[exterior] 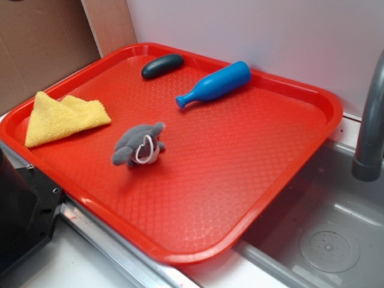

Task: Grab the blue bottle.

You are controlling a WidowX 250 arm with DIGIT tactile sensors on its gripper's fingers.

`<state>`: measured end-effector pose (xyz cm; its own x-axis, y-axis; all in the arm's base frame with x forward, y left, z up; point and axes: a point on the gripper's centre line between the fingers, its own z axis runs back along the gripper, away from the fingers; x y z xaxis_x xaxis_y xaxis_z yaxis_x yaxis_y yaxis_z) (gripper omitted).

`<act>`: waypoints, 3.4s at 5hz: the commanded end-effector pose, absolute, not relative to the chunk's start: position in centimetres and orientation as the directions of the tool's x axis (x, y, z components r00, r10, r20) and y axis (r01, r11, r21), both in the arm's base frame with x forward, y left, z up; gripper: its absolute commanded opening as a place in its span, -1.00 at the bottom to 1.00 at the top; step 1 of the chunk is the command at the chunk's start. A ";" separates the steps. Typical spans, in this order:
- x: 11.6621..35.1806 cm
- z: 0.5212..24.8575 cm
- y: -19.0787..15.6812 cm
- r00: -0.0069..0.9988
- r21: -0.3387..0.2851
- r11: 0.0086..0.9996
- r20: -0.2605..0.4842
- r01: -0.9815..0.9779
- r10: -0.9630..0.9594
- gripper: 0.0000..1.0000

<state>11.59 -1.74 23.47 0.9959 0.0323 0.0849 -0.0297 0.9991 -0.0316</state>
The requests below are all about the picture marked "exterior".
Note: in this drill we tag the blue plastic bottle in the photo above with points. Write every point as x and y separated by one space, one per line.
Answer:
217 84

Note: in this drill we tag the red plastic tray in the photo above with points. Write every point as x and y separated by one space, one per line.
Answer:
224 160

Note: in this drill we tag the grey plush toy animal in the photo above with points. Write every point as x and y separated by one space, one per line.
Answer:
139 145

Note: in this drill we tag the dark green toy cucumber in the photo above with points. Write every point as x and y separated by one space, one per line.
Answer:
162 65

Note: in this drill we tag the yellow microfiber cloth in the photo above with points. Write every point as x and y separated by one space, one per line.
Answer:
52 120

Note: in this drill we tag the grey plastic sink basin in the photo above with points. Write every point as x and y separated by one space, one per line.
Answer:
325 229

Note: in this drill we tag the grey sink faucet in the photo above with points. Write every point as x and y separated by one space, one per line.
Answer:
367 161

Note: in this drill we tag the brown cardboard panel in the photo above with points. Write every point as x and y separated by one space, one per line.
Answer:
43 42

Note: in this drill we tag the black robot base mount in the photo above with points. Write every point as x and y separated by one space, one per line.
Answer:
30 204

